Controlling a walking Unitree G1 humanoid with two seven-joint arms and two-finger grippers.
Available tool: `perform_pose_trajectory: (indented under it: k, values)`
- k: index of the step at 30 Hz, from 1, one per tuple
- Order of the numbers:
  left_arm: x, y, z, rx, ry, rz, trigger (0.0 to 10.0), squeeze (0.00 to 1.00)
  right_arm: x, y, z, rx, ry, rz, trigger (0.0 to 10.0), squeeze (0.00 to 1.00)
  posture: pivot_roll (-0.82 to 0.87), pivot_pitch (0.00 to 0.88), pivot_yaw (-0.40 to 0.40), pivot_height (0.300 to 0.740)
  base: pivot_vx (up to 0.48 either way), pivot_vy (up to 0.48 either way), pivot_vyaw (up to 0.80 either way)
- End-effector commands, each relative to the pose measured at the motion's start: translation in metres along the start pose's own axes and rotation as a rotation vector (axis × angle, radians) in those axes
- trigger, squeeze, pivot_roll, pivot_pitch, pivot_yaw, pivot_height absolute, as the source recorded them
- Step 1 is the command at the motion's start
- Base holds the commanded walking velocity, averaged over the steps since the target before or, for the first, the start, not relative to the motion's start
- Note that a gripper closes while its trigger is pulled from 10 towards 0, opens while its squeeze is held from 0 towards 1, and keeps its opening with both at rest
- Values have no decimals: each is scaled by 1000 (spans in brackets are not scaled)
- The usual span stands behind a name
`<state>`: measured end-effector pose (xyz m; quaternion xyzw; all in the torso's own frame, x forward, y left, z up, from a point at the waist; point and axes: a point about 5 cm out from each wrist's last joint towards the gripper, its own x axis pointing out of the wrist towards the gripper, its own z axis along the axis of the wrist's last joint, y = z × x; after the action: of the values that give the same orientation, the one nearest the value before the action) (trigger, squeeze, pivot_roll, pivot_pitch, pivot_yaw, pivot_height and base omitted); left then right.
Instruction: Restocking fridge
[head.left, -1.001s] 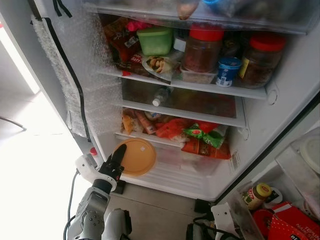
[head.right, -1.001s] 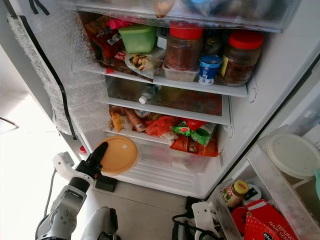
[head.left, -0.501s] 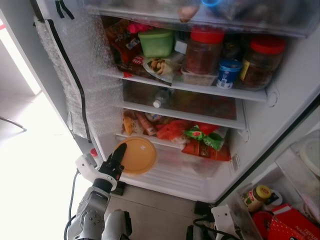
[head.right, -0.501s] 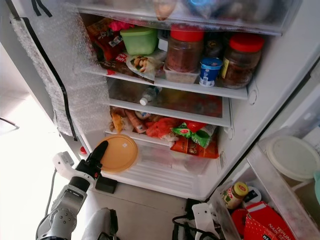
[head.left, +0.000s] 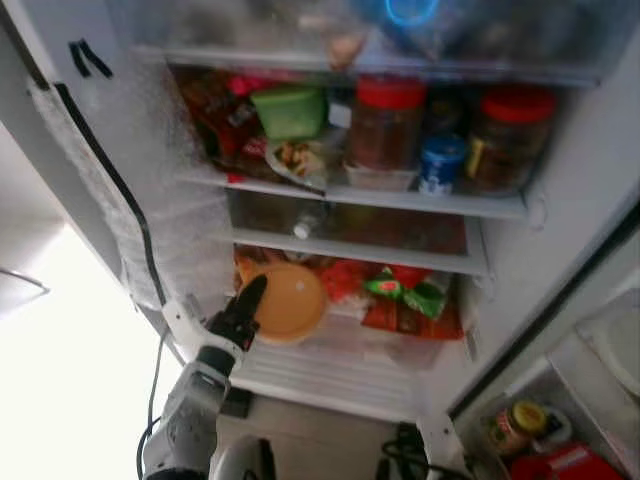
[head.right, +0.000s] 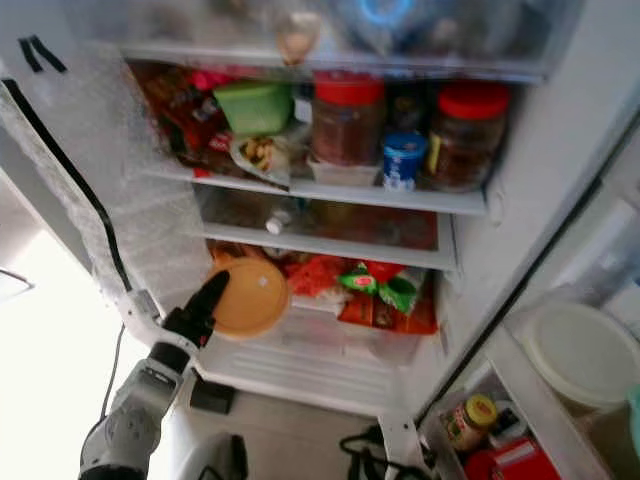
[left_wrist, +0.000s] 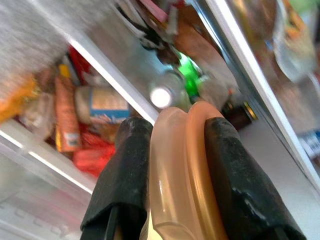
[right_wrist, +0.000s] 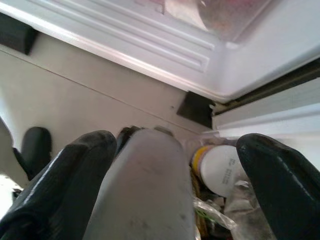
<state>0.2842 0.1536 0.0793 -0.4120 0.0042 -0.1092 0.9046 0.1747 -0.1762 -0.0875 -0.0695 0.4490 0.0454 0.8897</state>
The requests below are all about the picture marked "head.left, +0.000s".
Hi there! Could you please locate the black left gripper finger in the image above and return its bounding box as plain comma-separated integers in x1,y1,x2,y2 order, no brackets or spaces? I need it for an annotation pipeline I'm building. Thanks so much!
234,274,270,323

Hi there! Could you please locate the round orange plate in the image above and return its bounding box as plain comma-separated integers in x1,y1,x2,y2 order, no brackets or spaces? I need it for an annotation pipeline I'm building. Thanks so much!
243,261,330,347

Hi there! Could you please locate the clear fridge drawer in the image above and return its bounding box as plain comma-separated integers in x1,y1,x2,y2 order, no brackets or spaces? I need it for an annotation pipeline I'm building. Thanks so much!
226,188,473,257

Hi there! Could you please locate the black fridge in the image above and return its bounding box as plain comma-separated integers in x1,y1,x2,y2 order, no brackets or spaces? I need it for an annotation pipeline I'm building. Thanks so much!
0,0,640,480

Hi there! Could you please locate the small black block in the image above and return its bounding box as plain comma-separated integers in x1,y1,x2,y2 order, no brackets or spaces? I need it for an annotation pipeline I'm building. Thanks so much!
219,385,254,420

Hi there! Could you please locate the white-capped bottle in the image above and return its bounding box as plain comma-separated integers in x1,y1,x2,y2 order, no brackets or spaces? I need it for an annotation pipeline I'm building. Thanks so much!
290,208,333,242

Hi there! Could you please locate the orange-red snack packet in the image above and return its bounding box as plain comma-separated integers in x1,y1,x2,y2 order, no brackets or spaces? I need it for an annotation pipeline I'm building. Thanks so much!
318,257,468,343

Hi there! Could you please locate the yellow-lidded jar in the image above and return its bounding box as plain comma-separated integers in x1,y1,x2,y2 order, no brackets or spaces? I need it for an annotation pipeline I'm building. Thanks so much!
486,399,550,460

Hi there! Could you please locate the grey robot leg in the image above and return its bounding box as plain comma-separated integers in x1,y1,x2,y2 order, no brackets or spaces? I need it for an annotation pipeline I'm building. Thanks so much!
208,434,278,480

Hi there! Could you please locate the nut snack packet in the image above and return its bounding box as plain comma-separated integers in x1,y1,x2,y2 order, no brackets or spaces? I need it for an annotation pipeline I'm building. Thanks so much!
264,135,348,193

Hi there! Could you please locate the green and red packet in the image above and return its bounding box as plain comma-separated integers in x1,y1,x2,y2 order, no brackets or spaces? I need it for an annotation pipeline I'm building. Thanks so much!
361,264,453,322

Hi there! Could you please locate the bubble wrap sheet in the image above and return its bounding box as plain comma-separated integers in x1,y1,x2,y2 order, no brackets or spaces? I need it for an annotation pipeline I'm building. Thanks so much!
28,38,239,313

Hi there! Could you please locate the red carton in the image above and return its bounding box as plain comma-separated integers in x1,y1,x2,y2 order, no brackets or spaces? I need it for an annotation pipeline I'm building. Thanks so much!
508,443,629,480

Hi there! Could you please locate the shallow white box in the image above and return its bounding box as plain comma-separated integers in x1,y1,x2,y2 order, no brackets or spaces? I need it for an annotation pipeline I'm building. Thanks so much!
343,160,420,194

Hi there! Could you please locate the dark red snack packet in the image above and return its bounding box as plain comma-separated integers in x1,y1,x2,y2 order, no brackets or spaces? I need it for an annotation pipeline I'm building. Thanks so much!
173,67,273,184

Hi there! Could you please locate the green plastic container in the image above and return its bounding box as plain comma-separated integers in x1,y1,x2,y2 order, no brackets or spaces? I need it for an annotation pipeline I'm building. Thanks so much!
249,84,330,142

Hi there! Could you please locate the white lidded bowl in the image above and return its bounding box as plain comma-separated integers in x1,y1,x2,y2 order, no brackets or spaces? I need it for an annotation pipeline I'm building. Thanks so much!
585,308,640,397

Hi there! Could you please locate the red-lidded glass jar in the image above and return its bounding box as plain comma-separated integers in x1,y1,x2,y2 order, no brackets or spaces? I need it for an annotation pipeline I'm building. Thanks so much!
466,87,558,195
348,77,429,173

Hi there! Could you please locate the blue and white cup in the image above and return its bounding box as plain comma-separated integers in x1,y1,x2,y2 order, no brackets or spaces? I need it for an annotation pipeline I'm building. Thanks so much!
417,134,469,197

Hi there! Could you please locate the small beige pouch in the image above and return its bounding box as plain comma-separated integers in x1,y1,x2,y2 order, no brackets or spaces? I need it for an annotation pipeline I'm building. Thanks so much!
327,28,368,73

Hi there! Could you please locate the black tape strip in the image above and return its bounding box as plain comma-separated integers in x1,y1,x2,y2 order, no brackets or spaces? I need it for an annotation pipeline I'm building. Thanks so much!
79,37,114,78
67,41,92,80

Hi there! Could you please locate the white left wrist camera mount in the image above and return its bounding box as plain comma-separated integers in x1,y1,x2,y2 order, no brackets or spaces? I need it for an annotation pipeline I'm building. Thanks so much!
160,293,209,363

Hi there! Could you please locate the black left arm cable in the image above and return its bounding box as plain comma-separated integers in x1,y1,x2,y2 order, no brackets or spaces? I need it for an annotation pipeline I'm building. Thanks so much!
134,328,167,479

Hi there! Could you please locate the clear bag with blue ring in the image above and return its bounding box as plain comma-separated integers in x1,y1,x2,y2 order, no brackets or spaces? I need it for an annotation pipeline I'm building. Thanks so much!
345,0,640,63

